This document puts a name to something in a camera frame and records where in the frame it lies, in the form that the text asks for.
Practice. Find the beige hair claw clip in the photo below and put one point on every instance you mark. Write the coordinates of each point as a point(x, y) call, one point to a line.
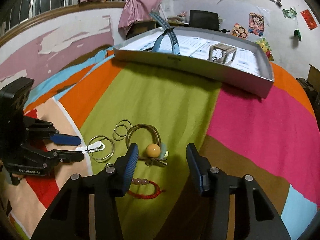
point(222, 54)

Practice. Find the anime character poster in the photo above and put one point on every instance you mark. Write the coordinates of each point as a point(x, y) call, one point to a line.
point(256, 24)

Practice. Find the green photo on wall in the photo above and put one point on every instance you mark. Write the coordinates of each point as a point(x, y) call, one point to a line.
point(289, 13)

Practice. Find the red paper on wall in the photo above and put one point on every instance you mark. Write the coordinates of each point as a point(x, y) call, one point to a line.
point(310, 21)

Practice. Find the yellow bear poster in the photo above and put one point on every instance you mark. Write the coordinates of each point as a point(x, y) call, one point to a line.
point(264, 45)

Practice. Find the large silver hoop rings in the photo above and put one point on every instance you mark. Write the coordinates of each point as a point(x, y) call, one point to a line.
point(105, 148)

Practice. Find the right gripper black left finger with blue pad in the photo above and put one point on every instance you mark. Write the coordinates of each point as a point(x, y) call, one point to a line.
point(67, 217)

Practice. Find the colourful patchwork bed sheet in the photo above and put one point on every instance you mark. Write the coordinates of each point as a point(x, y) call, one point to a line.
point(275, 139)

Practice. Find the green wall hook item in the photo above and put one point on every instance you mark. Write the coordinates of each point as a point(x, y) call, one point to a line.
point(297, 34)

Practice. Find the cartoon family poster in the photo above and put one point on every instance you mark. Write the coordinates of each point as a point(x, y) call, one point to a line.
point(239, 31)

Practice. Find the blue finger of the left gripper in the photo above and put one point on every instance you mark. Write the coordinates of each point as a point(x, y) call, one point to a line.
point(65, 139)

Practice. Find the grey shallow tray box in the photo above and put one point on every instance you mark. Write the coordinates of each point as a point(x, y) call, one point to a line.
point(250, 70)

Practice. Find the wooden headboard rail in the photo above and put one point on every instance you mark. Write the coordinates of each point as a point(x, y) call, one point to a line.
point(55, 13)

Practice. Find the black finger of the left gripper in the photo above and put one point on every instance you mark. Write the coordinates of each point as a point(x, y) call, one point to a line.
point(66, 156)

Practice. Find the pink curtain right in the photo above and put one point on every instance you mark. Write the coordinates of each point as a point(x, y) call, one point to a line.
point(136, 11)

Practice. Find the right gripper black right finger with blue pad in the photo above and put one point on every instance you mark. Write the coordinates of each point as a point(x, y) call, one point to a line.
point(255, 215)

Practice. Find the black office chair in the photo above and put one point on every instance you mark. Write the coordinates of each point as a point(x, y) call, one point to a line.
point(205, 20)

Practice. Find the wooden desk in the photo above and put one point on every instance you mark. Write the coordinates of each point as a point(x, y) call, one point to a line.
point(144, 26)

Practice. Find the white hair clip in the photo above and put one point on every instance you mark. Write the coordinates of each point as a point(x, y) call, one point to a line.
point(94, 147)

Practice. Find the dark bag on floor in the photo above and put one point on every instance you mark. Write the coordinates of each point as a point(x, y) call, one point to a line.
point(310, 91)

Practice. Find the brown hair tie yellow bead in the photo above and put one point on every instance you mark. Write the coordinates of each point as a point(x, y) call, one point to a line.
point(155, 152)

